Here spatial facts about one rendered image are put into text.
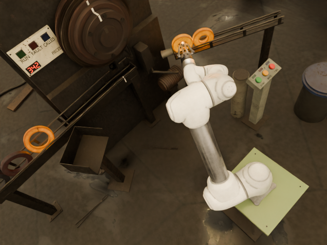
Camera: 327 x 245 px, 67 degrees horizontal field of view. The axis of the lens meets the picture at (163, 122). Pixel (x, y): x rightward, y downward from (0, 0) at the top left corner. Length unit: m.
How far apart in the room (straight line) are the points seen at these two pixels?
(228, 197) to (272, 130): 1.03
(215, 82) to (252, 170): 0.56
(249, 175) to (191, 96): 0.58
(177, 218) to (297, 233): 0.83
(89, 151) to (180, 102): 0.86
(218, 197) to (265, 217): 0.36
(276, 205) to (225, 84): 0.88
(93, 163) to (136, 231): 0.69
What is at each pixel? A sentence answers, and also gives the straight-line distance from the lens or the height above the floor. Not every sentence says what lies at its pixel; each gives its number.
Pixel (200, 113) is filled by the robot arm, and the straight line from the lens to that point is 1.10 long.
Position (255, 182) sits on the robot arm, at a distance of 1.43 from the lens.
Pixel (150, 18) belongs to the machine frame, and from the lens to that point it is 1.98.
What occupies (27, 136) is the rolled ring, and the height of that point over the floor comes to 0.77.
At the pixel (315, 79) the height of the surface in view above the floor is 0.43.
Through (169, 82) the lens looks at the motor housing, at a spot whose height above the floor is 0.51.
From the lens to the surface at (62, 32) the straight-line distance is 1.48.
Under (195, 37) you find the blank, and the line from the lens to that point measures 1.90.
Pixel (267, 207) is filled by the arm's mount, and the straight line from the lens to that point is 1.67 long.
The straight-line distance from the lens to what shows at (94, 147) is 1.73.
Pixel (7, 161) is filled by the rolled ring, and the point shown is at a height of 0.77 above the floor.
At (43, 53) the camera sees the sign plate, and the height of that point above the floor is 1.13.
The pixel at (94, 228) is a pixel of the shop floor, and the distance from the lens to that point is 2.22.
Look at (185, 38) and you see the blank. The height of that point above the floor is 0.78.
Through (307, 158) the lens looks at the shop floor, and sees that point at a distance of 2.26.
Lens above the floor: 1.98
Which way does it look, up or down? 57 degrees down
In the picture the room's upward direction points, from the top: 21 degrees counter-clockwise
